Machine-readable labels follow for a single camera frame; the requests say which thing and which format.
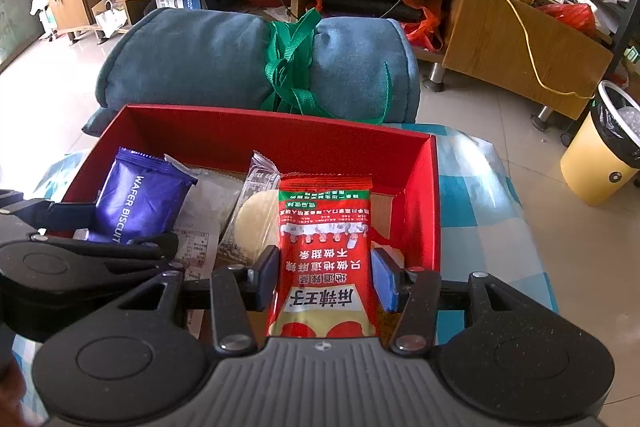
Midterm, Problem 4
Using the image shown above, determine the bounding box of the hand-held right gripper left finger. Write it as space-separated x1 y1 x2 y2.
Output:
102 245 280 354

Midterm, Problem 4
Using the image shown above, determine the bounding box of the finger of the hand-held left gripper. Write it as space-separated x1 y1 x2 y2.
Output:
72 232 179 261
0 189 97 239

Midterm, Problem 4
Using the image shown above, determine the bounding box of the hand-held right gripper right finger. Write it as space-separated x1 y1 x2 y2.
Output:
371 247 531 355

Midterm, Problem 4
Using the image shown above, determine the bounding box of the purple wafer packet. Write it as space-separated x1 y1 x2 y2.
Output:
87 147 198 244

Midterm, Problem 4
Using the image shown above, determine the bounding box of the round white pastry packet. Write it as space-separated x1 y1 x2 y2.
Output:
217 150 281 265

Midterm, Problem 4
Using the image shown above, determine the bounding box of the red spicy strip packet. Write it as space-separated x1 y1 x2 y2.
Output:
265 173 381 339

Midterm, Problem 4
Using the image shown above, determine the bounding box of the silver grey snack packet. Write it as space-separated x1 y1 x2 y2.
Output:
167 154 246 269

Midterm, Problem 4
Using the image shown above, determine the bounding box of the red cardboard box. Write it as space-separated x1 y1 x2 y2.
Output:
60 104 443 348

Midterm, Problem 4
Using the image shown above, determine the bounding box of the blue white checkered tablecloth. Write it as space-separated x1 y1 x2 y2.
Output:
12 122 558 348

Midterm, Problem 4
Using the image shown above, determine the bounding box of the white paper bag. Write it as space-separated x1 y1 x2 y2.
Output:
92 0 129 40

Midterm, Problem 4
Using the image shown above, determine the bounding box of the rolled blue blanket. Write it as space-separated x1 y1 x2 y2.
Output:
82 8 420 138

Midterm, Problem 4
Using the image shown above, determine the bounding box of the yellow trash bin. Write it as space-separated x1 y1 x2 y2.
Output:
560 80 640 206

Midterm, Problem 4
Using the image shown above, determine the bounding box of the orange plastic bag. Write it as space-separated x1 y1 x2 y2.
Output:
307 0 446 52

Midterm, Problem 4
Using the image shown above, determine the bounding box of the wooden television cabinet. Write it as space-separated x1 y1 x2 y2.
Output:
47 0 615 120

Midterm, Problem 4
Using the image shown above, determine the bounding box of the red plastic bag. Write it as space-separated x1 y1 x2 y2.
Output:
537 3 598 38

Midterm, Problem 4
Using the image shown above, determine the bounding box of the yellow cable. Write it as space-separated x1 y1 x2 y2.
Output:
390 0 596 100

